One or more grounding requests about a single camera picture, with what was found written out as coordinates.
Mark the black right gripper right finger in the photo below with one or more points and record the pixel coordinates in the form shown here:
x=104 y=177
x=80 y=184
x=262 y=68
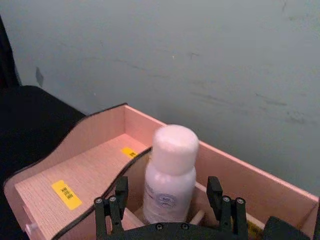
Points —
x=216 y=197

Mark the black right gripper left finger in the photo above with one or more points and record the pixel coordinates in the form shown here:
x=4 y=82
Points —
x=120 y=200

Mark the white plastic bottle with cap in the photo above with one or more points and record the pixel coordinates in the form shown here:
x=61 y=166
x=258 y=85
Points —
x=170 y=180

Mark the pale wooden desk organizer box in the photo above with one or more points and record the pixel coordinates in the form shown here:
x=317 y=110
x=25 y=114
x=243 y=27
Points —
x=85 y=160

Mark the black rounded object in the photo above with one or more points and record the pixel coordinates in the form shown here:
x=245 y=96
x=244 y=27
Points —
x=282 y=230

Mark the small white drawer knob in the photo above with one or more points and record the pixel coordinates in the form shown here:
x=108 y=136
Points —
x=31 y=228

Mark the black table cloth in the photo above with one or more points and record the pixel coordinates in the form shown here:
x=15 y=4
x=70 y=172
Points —
x=30 y=125

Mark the small yellow sticker label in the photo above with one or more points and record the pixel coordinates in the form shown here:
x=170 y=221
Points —
x=129 y=152

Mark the large yellow sticker label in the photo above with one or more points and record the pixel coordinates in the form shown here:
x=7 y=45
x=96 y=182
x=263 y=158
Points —
x=67 y=195

